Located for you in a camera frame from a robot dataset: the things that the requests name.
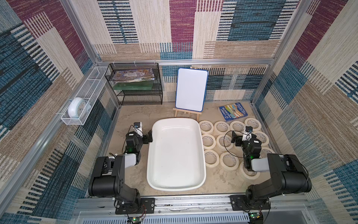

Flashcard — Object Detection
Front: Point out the green book on shelf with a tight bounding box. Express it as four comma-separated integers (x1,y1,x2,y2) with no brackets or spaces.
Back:
113,81,154,91

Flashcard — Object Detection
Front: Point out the small wooden easel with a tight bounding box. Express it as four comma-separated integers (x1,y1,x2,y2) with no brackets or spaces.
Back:
173,108,202,122

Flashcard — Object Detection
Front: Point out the white board blue frame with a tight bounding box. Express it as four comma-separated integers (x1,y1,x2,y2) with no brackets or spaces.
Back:
175,68,208,112

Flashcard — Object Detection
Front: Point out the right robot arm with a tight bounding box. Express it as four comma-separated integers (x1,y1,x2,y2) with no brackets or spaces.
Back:
230,131,312,212

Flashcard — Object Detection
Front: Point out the white wire wall basket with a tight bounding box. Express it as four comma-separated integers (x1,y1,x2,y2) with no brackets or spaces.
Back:
61,66,107,126

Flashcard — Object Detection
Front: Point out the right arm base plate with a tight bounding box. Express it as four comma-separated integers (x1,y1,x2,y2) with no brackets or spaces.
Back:
229,195,271,212

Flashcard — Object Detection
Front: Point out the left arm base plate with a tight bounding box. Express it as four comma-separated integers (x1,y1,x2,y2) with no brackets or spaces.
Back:
114,197,155,215

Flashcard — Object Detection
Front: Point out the colourful book on shelf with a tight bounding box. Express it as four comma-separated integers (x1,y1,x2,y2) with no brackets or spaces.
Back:
112,69,155,83

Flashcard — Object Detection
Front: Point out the black wire mesh shelf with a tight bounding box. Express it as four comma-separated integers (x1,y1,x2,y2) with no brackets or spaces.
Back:
105,63,163,105

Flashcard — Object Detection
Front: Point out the white plastic storage box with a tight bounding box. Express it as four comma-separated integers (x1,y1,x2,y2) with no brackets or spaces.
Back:
147,118,207,191

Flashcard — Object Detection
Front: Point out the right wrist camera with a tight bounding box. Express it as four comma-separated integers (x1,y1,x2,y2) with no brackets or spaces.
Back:
242,126,253,141

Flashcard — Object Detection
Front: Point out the white round alarm clock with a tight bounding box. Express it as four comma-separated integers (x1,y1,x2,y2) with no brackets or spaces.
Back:
68,97,91,118

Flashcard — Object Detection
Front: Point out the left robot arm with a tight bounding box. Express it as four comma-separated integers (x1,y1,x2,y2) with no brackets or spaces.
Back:
88,131,155,215

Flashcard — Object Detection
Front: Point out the blue storey book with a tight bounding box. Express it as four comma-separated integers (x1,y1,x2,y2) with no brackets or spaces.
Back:
218,103,248,122

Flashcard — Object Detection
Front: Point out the masking tape roll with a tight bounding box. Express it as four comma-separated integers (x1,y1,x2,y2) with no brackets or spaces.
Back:
213,121,230,136
199,120,214,134
230,121,246,133
244,118,262,132

